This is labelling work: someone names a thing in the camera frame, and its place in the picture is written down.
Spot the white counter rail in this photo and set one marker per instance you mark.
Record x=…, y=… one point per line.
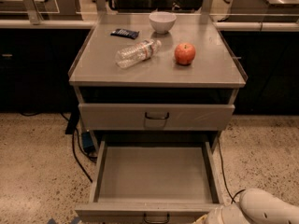
x=222, y=26

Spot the dark blue snack packet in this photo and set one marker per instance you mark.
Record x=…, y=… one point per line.
x=125, y=33

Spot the blue power box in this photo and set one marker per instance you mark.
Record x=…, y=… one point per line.
x=87, y=142

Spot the grey top drawer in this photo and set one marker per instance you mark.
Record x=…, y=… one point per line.
x=127, y=117

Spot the grey drawer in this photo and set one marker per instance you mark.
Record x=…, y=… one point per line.
x=127, y=117
x=162, y=183

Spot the grey metal drawer cabinet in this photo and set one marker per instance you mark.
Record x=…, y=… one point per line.
x=213, y=77

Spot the clear plastic water bottle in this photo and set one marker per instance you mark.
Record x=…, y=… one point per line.
x=137, y=53

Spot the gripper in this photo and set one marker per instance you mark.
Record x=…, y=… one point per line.
x=217, y=216

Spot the red apple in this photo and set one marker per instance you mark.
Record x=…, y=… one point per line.
x=185, y=53

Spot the white ceramic bowl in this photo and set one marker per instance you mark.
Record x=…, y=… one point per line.
x=162, y=21

